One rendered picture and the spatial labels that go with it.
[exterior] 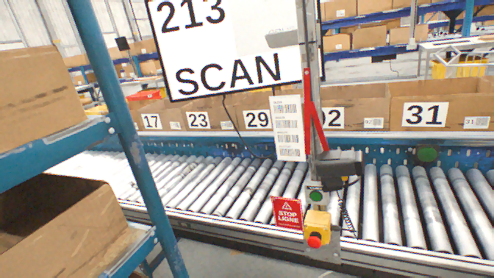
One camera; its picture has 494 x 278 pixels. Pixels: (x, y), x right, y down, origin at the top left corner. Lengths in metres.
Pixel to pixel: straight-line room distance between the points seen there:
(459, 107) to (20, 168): 1.35
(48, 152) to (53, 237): 0.12
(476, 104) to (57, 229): 1.37
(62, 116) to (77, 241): 0.17
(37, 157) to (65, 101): 0.08
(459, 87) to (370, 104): 0.49
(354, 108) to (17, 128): 1.20
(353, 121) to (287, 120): 0.66
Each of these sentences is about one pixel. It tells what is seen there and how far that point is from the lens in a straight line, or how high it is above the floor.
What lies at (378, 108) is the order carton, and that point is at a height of 1.00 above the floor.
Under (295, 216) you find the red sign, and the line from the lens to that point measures 0.87.
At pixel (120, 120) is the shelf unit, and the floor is 1.33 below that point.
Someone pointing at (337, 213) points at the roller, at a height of 0.74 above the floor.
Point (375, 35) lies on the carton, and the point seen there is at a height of 0.99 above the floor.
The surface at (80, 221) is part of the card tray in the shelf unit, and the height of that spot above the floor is 1.21.
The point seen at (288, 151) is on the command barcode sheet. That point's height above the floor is 1.08.
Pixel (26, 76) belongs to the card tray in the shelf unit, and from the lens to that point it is 0.38.
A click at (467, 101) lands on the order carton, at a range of 1.35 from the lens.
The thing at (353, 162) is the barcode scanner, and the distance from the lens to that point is 0.67.
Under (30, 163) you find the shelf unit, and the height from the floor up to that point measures 1.33.
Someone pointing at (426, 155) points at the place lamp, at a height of 0.81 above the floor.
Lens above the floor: 1.41
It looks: 22 degrees down
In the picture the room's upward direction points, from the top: 10 degrees counter-clockwise
